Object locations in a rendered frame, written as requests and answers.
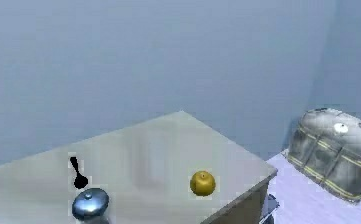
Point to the yellow apple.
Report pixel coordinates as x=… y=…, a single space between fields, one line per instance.
x=202 y=184

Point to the black spoon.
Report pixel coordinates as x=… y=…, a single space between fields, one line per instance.
x=79 y=180

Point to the grey worktop counter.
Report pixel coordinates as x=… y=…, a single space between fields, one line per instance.
x=148 y=156

